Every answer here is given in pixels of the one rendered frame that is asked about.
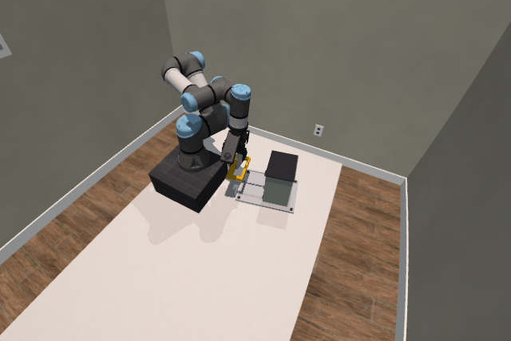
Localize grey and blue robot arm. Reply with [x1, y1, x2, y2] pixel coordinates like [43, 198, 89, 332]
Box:
[161, 51, 251, 172]

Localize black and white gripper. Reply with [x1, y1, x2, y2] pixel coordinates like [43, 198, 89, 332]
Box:
[228, 120, 250, 169]

